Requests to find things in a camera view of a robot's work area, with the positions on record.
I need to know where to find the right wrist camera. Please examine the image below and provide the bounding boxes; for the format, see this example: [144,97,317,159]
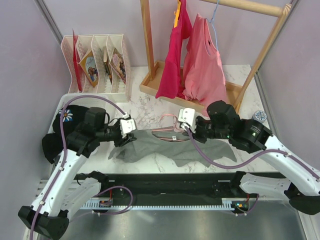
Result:
[177,108,197,133]

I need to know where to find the orange hanger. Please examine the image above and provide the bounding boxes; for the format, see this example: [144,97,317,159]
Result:
[173,0,182,28]

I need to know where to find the thin dark book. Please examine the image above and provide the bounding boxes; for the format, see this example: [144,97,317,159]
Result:
[103,47,112,78]

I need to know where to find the white cable duct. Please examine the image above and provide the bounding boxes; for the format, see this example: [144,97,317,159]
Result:
[80,199,235,211]

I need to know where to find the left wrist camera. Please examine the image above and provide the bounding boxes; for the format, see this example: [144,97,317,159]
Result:
[120,112,137,139]

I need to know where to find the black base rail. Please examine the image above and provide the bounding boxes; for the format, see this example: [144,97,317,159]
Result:
[79,172,261,208]

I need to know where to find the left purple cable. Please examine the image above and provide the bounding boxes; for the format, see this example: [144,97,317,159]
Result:
[29,94,133,240]

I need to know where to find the pink wire hanger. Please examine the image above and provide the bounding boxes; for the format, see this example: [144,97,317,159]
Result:
[151,113,190,143]

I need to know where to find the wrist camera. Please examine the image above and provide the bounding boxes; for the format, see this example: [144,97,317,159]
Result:
[120,112,137,139]
[177,108,197,133]

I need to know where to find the grey t-shirt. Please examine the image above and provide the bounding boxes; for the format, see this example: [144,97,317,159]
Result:
[108,129,237,168]

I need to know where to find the children's book yellow cover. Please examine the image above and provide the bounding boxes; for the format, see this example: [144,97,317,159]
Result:
[79,48,99,87]

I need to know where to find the pink t-shirt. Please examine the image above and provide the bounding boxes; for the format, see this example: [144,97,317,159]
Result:
[182,14,228,117]

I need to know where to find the red folder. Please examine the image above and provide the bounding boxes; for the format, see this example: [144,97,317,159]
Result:
[72,30,83,93]

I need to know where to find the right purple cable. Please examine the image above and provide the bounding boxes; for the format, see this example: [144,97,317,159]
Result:
[186,124,320,218]

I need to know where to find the magenta t-shirt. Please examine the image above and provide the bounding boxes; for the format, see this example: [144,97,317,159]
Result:
[155,0,192,99]

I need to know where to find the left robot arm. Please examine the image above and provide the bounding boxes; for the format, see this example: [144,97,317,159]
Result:
[18,107,137,240]

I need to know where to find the blue white round container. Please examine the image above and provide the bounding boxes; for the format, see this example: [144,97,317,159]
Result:
[252,110,267,123]

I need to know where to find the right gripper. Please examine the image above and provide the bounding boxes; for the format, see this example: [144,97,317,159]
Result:
[183,115,231,144]

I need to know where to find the children's book pink cover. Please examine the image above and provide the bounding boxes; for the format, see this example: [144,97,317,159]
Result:
[110,48,127,84]

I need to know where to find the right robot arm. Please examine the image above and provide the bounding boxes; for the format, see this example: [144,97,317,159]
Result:
[179,100,320,215]

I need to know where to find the white laundry basket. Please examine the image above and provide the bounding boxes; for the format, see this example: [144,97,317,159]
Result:
[47,93,117,134]

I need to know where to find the blue wire hanger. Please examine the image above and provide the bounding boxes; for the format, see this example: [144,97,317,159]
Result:
[207,0,220,51]

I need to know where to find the purple cable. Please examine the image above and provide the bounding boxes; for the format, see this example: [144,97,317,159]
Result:
[186,124,320,218]
[29,94,133,240]

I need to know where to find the white magazine file rack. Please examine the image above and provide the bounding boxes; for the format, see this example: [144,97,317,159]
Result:
[60,33,132,103]

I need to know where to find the black clothing with daisy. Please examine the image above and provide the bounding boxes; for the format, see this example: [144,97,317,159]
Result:
[41,105,90,164]

